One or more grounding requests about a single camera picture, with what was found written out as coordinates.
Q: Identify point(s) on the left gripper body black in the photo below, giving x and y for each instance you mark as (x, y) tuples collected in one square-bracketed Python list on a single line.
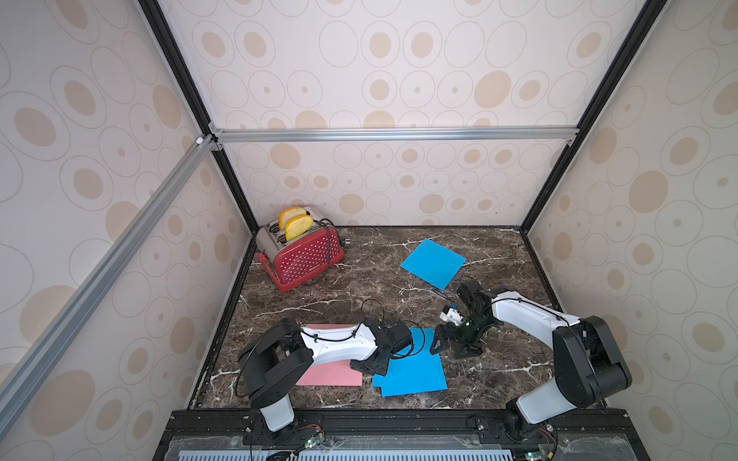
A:
[(369, 366)]

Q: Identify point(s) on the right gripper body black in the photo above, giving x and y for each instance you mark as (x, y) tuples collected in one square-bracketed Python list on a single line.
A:
[(456, 337)]

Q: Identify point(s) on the yellow toast slice back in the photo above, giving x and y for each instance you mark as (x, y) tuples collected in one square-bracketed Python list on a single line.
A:
[(290, 214)]

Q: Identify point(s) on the horizontal aluminium rail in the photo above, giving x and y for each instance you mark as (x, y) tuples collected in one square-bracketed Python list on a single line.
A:
[(327, 137)]

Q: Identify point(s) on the left aluminium rail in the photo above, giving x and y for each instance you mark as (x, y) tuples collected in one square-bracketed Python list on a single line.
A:
[(44, 356)]

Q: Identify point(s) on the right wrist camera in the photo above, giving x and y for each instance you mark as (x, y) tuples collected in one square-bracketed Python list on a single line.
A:
[(450, 315)]

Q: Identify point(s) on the yellow toast slice front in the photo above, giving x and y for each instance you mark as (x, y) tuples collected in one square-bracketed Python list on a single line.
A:
[(298, 226)]

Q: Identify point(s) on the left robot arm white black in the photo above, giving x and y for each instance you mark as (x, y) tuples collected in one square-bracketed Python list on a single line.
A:
[(273, 364)]

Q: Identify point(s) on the pink paper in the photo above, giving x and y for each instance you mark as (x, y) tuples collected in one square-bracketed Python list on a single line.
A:
[(338, 374)]

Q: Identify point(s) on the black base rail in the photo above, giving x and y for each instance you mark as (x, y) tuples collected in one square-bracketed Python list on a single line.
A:
[(402, 434)]

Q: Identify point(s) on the red toaster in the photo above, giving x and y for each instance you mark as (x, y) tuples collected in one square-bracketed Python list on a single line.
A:
[(290, 264)]

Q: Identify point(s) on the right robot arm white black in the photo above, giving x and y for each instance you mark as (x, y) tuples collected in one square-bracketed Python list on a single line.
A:
[(588, 365)]

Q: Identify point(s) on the blue paper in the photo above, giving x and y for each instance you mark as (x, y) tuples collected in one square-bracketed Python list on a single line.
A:
[(421, 373), (434, 264)]

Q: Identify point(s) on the yellow toast slice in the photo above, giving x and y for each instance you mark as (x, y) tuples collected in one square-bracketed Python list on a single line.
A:
[(298, 226), (290, 214)]

